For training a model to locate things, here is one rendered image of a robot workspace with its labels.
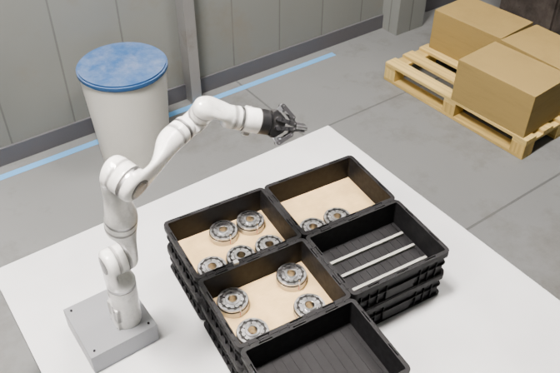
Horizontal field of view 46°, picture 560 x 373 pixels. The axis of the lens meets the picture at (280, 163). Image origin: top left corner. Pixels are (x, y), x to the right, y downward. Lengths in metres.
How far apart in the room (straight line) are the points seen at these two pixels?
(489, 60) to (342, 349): 2.70
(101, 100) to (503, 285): 2.33
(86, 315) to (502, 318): 1.41
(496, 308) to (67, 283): 1.53
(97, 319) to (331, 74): 3.10
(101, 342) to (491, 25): 3.51
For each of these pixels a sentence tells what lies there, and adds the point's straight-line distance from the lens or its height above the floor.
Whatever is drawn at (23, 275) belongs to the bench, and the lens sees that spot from 2.61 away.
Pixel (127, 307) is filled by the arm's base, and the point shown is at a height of 0.89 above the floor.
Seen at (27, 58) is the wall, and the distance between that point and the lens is 4.06.
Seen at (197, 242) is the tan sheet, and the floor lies 0.83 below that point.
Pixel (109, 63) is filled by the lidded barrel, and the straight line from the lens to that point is 3.88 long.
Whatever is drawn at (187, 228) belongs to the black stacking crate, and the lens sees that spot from 2.38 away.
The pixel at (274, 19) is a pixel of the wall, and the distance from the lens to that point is 4.81.
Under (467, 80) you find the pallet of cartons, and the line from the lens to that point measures 4.35.
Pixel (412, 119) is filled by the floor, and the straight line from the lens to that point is 4.49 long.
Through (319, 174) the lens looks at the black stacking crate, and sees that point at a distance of 2.55.
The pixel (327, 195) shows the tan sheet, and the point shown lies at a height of 0.83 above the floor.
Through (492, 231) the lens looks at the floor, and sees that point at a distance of 3.78.
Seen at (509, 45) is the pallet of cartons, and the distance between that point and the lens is 4.62.
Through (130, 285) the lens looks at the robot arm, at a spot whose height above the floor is 0.98.
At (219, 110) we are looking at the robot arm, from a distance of 1.82.
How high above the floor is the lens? 2.53
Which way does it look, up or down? 39 degrees down
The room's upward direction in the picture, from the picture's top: straight up
